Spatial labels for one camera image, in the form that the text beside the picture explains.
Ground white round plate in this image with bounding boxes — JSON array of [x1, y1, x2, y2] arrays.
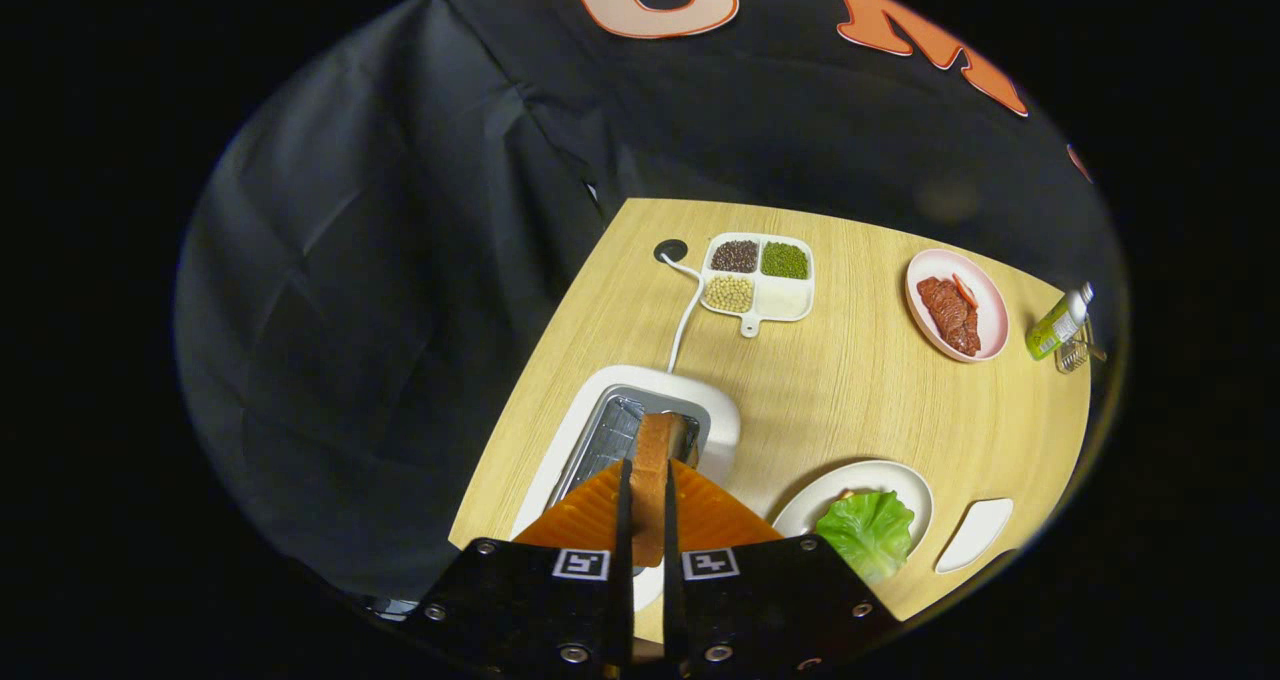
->
[[772, 460, 935, 586]]

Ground pink round plate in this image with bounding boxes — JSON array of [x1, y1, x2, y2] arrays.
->
[[905, 249, 1010, 363]]

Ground green lettuce leaf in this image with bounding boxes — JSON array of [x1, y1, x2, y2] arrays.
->
[[815, 490, 916, 586]]

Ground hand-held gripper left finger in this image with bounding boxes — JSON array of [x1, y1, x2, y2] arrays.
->
[[405, 458, 636, 673]]

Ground brown meat pieces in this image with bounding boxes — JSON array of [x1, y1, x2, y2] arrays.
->
[[917, 276, 982, 356]]

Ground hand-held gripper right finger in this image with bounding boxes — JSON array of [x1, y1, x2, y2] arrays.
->
[[662, 458, 901, 673]]

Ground white sectioned bean dish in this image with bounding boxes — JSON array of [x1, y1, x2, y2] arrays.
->
[[699, 232, 815, 339]]

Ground black backdrop cloth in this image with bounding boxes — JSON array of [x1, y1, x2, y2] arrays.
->
[[175, 0, 1126, 621]]

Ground white toaster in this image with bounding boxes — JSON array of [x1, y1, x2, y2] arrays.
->
[[510, 364, 742, 616]]

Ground silver green drink bottle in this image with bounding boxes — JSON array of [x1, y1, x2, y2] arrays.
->
[[1025, 282, 1095, 361]]

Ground plain bread slice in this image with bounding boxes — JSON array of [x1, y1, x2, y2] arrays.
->
[[630, 412, 701, 569]]

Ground white square plate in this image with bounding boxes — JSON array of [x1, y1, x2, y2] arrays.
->
[[934, 498, 1015, 574]]

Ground metal wire basket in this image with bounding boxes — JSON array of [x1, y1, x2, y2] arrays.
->
[[1055, 320, 1109, 374]]

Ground white toaster cable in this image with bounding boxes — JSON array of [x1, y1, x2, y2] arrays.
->
[[660, 253, 707, 373]]

